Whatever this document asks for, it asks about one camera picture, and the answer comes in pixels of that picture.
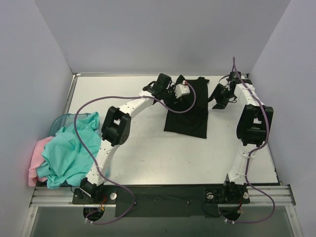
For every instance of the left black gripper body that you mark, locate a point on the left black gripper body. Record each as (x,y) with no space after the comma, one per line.
(169,94)

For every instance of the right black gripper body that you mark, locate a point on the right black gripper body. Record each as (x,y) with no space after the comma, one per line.
(220,98)

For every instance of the black t shirt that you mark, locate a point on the black t shirt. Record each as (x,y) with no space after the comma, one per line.
(194,122)

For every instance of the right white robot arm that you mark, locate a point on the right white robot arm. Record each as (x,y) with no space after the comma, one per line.
(253,128)

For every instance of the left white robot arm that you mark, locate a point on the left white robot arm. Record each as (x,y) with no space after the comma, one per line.
(117,123)

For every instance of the clear plastic bin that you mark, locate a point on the clear plastic bin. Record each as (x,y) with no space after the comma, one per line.
(66,120)

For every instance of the teal t shirt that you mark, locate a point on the teal t shirt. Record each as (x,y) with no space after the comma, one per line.
(66,160)

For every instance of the pink t shirt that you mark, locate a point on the pink t shirt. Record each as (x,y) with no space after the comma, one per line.
(36,161)

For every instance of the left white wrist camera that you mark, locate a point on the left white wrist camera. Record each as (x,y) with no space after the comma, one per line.
(181,89)

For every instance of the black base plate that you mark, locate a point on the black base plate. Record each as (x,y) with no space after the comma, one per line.
(210,200)

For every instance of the aluminium rail frame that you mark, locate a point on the aluminium rail frame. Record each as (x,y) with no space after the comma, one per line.
(63,197)

